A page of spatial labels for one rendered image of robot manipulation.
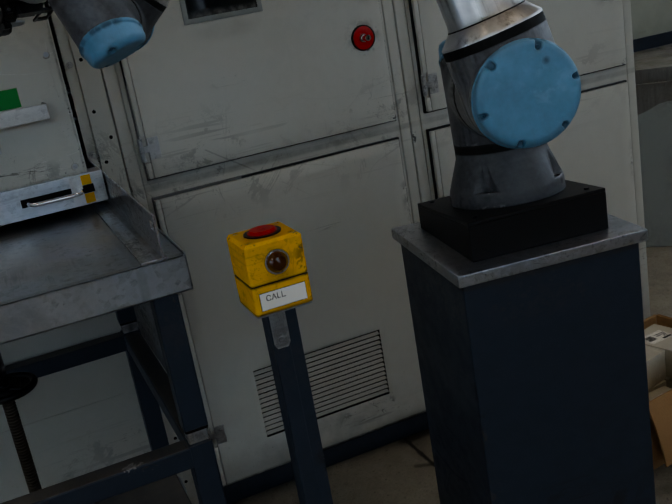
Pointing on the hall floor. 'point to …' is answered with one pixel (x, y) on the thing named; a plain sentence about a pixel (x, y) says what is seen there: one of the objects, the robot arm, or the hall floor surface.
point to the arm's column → (537, 382)
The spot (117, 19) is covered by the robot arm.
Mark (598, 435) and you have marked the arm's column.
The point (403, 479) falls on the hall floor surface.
